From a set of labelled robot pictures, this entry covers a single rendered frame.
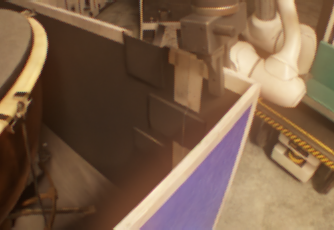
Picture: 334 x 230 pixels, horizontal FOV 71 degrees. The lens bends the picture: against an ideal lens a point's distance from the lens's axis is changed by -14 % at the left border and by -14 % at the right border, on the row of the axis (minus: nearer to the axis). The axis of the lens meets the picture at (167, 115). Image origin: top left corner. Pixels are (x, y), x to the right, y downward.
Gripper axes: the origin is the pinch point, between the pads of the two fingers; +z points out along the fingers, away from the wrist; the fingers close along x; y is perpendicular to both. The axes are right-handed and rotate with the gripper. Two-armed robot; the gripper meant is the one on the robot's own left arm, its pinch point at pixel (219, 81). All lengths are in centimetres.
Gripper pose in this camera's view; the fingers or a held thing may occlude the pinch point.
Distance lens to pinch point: 48.9
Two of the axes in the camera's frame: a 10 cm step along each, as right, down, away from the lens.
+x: 6.3, -5.3, 5.7
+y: 7.7, 3.0, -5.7
